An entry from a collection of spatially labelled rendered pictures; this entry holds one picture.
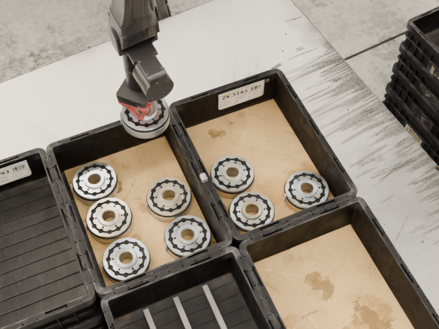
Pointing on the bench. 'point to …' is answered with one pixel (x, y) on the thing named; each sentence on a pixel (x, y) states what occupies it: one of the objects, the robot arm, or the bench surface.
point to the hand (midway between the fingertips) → (144, 108)
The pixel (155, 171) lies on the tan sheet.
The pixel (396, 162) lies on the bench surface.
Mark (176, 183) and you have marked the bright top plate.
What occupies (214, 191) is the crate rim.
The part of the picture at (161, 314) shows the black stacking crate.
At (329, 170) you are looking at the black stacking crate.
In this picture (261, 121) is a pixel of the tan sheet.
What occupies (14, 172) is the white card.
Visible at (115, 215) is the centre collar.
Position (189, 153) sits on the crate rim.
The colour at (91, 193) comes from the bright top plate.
